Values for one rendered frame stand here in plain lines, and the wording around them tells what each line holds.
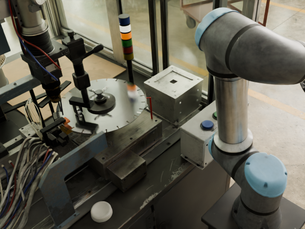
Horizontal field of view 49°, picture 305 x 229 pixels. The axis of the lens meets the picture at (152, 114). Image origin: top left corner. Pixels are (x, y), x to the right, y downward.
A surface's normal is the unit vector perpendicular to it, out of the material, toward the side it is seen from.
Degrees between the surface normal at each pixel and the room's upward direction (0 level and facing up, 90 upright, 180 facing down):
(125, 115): 0
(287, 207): 0
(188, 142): 90
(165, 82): 0
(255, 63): 80
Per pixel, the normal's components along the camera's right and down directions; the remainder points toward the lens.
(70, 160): 0.71, 0.42
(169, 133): -0.06, -0.77
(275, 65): 0.00, 0.39
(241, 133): 0.43, 0.56
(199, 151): -0.70, 0.49
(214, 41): -0.87, 0.11
